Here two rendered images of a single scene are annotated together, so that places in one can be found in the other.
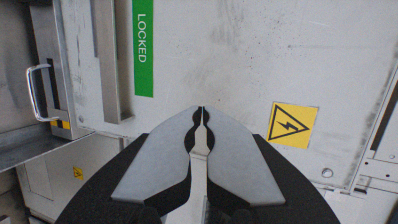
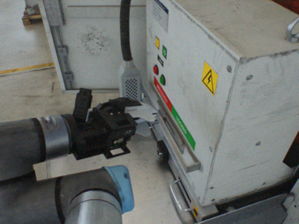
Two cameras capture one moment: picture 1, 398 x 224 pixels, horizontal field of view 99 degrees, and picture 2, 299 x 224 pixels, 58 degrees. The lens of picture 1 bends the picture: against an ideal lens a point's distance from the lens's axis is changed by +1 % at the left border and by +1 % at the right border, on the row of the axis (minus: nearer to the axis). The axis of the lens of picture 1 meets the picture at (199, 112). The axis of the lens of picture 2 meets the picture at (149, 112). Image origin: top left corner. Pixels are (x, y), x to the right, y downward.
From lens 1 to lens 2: 59 cm
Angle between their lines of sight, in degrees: 78
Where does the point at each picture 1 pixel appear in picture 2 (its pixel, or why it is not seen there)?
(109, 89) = (178, 154)
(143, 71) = (188, 136)
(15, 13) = (166, 169)
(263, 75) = (194, 79)
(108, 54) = (171, 141)
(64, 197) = not seen: outside the picture
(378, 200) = not seen: outside the picture
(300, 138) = (214, 76)
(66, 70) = (183, 175)
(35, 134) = not seen: outside the picture
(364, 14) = (184, 31)
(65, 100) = (189, 192)
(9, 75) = (171, 197)
